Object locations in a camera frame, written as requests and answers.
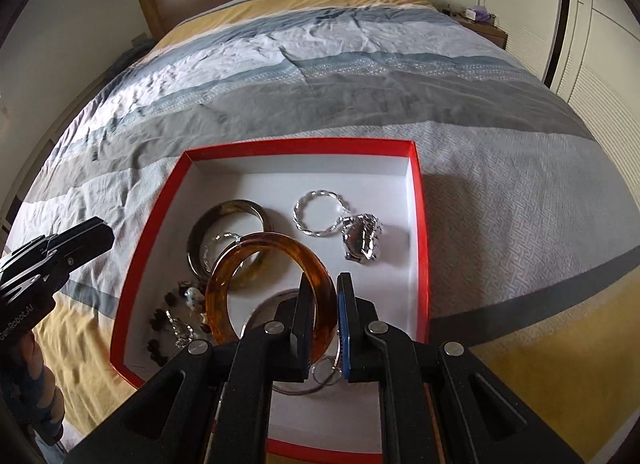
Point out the amber bangle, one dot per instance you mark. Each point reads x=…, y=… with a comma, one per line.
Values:
x=220, y=289

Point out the dark cloth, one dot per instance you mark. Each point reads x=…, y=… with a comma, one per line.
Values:
x=132, y=55

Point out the purple pouch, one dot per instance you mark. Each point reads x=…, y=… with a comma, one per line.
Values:
x=481, y=13

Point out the silver wristwatch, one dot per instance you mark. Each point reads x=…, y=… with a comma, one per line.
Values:
x=357, y=239

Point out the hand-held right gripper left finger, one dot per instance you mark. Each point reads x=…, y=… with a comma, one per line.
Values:
x=302, y=329

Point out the twisted silver hoop earring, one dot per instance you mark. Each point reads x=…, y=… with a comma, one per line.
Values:
x=220, y=237
x=320, y=234

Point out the bed with striped cover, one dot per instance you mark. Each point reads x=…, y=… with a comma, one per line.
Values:
x=350, y=94

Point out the dark brown bangle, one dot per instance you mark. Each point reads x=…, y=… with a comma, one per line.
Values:
x=199, y=236

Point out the red jewelry box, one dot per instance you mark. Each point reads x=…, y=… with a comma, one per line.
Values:
x=350, y=184

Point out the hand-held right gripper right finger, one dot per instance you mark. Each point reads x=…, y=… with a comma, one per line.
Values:
x=345, y=329

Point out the white wardrobe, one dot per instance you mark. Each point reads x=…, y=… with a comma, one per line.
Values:
x=530, y=4

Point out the person's left hand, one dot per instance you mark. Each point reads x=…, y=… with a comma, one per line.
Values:
x=35, y=379

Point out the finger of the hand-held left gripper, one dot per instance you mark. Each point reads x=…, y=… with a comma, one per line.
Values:
x=85, y=241

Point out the thin metal bangle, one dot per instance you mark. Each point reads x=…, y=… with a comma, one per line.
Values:
x=260, y=310

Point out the wooden nightstand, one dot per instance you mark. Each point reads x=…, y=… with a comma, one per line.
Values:
x=492, y=35

